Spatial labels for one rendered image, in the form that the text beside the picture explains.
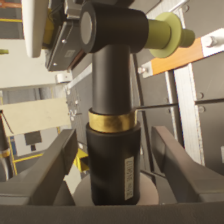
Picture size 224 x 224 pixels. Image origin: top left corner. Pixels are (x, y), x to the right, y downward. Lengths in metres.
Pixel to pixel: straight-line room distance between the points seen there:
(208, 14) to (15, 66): 4.53
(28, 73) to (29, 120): 1.21
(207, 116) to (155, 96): 0.10
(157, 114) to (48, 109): 4.30
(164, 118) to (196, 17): 0.16
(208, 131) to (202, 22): 0.15
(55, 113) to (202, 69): 4.41
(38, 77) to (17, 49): 0.86
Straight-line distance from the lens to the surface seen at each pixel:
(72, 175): 4.67
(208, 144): 0.26
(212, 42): 0.22
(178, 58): 0.26
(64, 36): 0.49
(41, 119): 4.52
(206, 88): 0.24
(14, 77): 4.57
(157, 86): 0.30
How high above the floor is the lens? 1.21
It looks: 28 degrees down
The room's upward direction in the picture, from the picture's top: 101 degrees counter-clockwise
